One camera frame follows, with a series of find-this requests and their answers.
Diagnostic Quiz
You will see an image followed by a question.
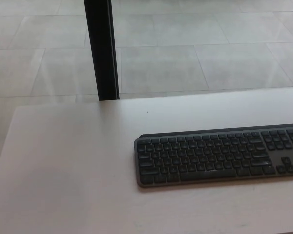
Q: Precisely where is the black wireless keyboard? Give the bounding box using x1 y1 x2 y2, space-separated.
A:
133 122 293 188

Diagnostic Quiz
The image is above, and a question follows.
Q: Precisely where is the black vertical metal post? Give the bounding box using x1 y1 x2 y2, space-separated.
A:
84 0 120 101

